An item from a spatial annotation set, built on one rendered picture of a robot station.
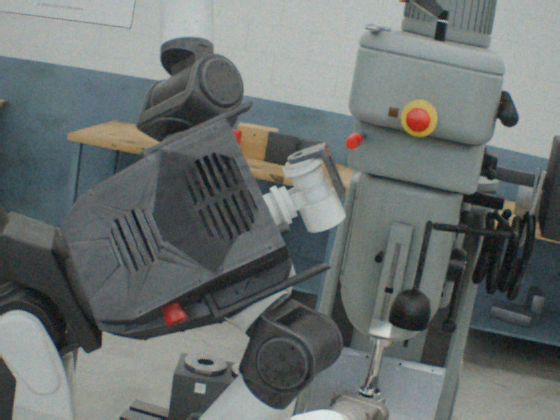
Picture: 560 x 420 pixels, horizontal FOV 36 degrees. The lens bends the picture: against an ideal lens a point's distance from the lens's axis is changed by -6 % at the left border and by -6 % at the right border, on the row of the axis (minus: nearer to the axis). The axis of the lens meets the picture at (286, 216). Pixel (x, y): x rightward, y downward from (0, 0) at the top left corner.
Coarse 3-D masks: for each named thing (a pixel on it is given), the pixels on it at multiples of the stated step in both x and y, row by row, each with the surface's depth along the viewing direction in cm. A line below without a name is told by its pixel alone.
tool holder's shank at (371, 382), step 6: (378, 348) 182; (384, 348) 182; (372, 354) 183; (378, 354) 182; (372, 360) 183; (378, 360) 182; (372, 366) 183; (378, 366) 183; (372, 372) 183; (378, 372) 183; (366, 378) 184; (372, 378) 183; (378, 378) 184; (366, 384) 184; (372, 384) 183; (378, 384) 184; (372, 390) 184
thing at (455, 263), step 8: (456, 248) 180; (456, 256) 178; (464, 256) 178; (456, 264) 177; (464, 264) 179; (448, 272) 178; (456, 272) 178; (448, 280) 180; (456, 280) 177; (456, 288) 175; (456, 296) 173; (448, 320) 167; (448, 328) 166; (456, 328) 167
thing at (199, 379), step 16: (176, 368) 188; (192, 368) 187; (208, 368) 187; (224, 368) 189; (176, 384) 185; (192, 384) 185; (208, 384) 185; (224, 384) 185; (176, 400) 186; (192, 400) 186; (208, 400) 186; (176, 416) 187
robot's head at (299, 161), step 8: (320, 144) 143; (296, 152) 144; (304, 152) 142; (312, 152) 141; (320, 152) 140; (328, 152) 142; (288, 160) 142; (296, 160) 141; (304, 160) 141; (312, 160) 141; (328, 160) 141; (288, 168) 142; (296, 168) 141; (304, 168) 140; (328, 168) 141; (336, 168) 144; (336, 176) 144; (336, 184) 142; (344, 192) 144
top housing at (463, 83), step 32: (384, 32) 151; (384, 64) 149; (416, 64) 148; (448, 64) 147; (480, 64) 146; (352, 96) 155; (384, 96) 150; (416, 96) 149; (448, 96) 148; (480, 96) 147; (448, 128) 149; (480, 128) 149
